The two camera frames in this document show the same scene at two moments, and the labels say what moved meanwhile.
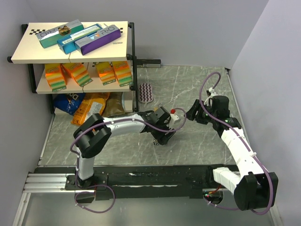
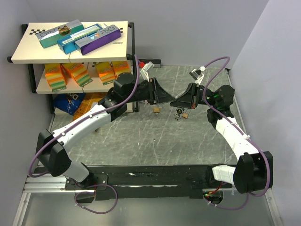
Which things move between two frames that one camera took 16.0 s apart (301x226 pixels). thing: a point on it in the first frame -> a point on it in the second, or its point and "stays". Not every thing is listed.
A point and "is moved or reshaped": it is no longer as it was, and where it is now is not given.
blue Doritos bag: [69, 103] stays
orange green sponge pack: [123, 72] stays
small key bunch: [155, 142] is moved or reshaped
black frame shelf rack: [82, 57] stays
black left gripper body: [161, 136] -> [152, 96]
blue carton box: [68, 43] stays
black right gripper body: [202, 117] -> [198, 100]
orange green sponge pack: [55, 75] stays
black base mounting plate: [184, 181] stays
